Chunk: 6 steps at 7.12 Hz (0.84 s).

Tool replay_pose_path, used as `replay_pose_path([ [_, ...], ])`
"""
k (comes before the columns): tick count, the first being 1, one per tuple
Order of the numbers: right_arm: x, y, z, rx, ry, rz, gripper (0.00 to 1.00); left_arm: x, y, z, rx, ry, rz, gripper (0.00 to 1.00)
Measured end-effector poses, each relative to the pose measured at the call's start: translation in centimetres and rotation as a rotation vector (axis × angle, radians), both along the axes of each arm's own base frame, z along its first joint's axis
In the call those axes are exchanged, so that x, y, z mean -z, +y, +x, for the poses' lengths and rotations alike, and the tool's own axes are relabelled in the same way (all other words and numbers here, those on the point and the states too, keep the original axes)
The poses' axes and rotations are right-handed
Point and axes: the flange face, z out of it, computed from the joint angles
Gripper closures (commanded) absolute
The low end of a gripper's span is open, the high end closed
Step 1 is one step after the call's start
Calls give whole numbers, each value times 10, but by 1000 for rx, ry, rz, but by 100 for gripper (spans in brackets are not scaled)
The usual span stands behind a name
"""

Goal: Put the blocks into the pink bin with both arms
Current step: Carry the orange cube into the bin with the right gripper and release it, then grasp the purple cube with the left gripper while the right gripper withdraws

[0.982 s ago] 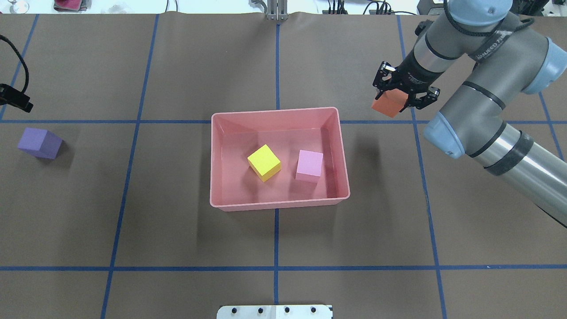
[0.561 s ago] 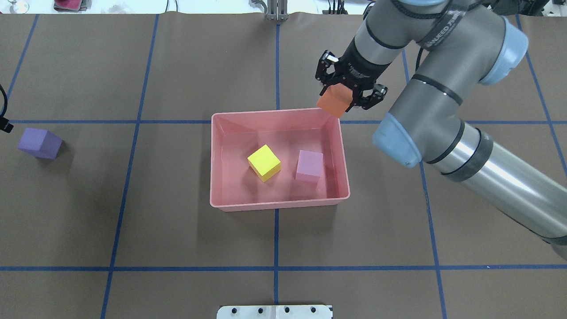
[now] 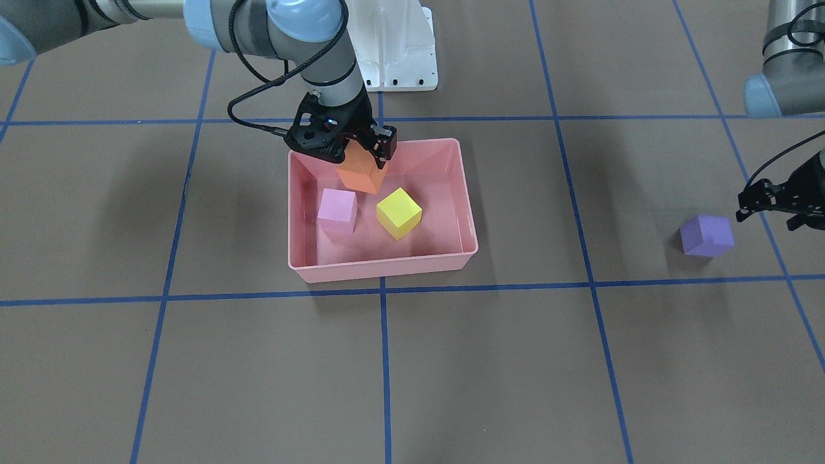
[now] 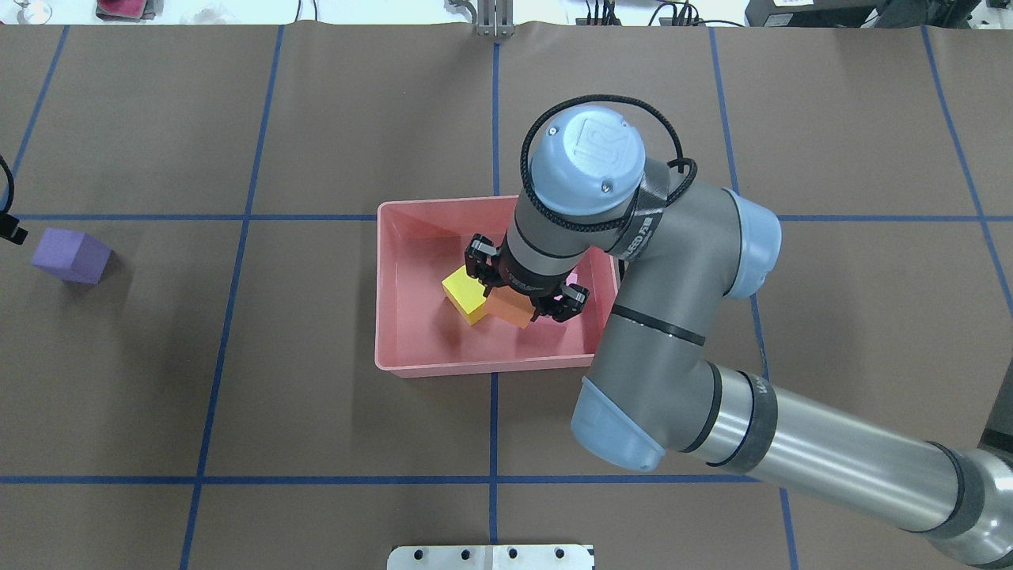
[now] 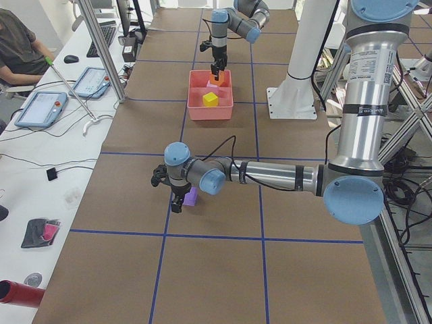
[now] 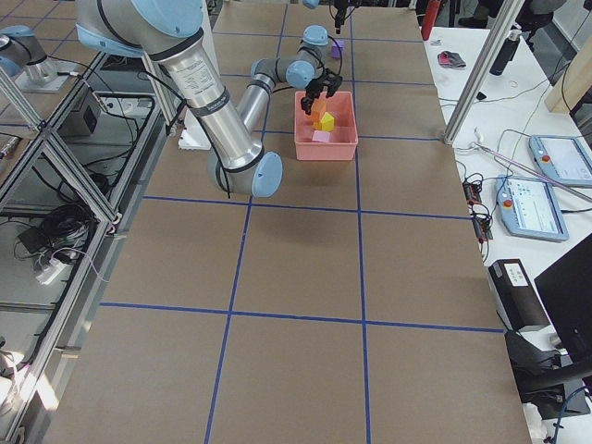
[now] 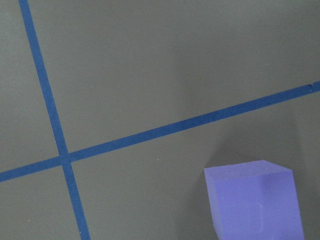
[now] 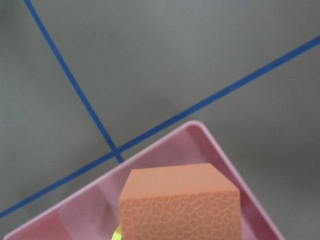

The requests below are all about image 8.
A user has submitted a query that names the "orange foam block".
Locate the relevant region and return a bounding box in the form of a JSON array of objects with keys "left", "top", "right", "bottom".
[{"left": 119, "top": 163, "right": 243, "bottom": 240}]

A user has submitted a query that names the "yellow foam block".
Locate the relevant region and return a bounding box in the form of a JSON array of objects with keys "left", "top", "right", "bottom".
[{"left": 111, "top": 224, "right": 123, "bottom": 240}]

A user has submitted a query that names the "pink plastic bin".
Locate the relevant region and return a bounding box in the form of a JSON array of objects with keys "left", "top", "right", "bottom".
[{"left": 5, "top": 120, "right": 283, "bottom": 240}]

